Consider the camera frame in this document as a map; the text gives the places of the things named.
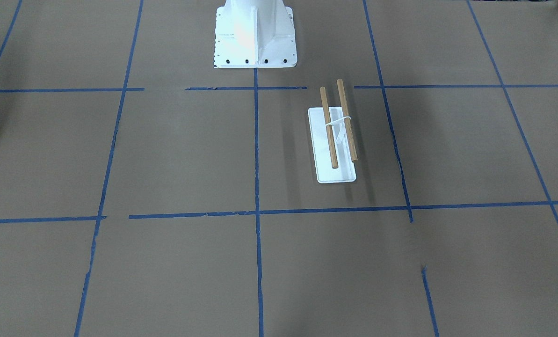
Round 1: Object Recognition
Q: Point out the white rack base tray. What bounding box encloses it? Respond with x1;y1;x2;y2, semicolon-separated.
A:
307;107;356;184

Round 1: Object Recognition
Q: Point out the white pedestal column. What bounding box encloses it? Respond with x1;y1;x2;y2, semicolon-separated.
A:
213;0;298;69

